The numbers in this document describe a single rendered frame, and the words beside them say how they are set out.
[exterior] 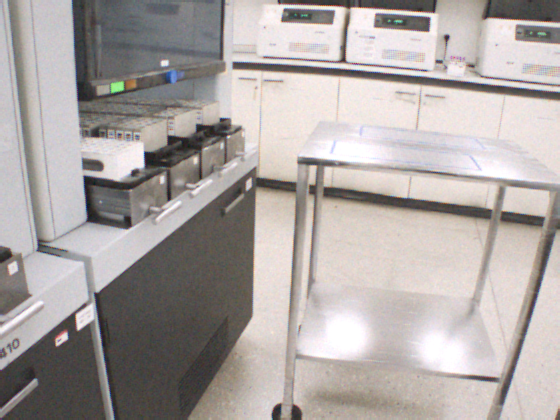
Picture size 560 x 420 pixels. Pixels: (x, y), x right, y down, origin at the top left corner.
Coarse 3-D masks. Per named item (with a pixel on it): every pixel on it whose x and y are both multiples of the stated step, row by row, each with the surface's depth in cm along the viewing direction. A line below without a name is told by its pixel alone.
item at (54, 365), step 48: (0, 0) 59; (0, 48) 60; (0, 96) 62; (0, 144) 63; (0, 192) 64; (0, 240) 65; (48, 288) 64; (48, 336) 65; (0, 384) 57; (48, 384) 66; (96, 384) 79
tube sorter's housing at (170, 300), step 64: (64, 0) 70; (64, 64) 73; (64, 128) 76; (64, 192) 78; (64, 256) 76; (128, 256) 85; (192, 256) 113; (128, 320) 87; (192, 320) 117; (128, 384) 89; (192, 384) 123
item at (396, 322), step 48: (336, 144) 116; (384, 144) 119; (432, 144) 123; (480, 144) 127; (336, 288) 158; (480, 288) 151; (528, 288) 105; (288, 336) 121; (336, 336) 132; (384, 336) 133; (432, 336) 133; (480, 336) 133; (288, 384) 126
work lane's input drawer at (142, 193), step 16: (128, 176) 87; (144, 176) 88; (160, 176) 93; (96, 192) 85; (112, 192) 84; (128, 192) 83; (144, 192) 88; (160, 192) 94; (96, 208) 86; (112, 208) 85; (128, 208) 84; (144, 208) 88; (160, 208) 90; (176, 208) 92
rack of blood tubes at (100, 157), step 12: (84, 144) 90; (96, 144) 90; (108, 144) 90; (120, 144) 91; (132, 144) 90; (84, 156) 85; (96, 156) 84; (108, 156) 84; (120, 156) 84; (132, 156) 88; (84, 168) 94; (96, 168) 94; (108, 168) 84; (120, 168) 85; (132, 168) 89
